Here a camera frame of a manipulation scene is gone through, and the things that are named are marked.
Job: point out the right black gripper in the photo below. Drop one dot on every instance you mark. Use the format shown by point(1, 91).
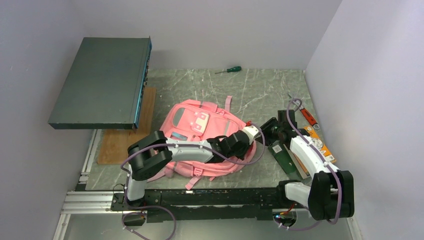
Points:
point(265, 128)

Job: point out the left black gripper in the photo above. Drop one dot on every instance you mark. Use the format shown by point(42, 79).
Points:
point(241, 155)

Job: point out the orange comic book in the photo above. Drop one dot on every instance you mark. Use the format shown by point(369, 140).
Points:
point(319, 144)

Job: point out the pink student backpack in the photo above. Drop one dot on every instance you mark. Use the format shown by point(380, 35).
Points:
point(195, 121)

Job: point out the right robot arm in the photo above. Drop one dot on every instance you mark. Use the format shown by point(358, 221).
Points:
point(314, 165)

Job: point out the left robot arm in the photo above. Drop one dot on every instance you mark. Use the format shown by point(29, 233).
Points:
point(148, 156)

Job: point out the dark green book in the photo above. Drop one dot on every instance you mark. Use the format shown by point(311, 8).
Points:
point(280, 153)

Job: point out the red adjustable wrench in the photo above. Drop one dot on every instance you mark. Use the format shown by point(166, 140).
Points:
point(306, 114)

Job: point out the wooden board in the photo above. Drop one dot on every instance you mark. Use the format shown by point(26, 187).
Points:
point(115, 143)

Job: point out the dark grey flat box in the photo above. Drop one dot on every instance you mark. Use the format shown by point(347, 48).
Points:
point(105, 85)

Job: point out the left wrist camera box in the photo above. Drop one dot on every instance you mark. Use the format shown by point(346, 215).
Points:
point(251, 131)

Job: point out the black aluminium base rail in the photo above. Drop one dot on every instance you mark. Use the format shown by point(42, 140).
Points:
point(159, 205)

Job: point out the green handled screwdriver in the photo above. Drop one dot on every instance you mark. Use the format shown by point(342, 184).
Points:
point(231, 70)

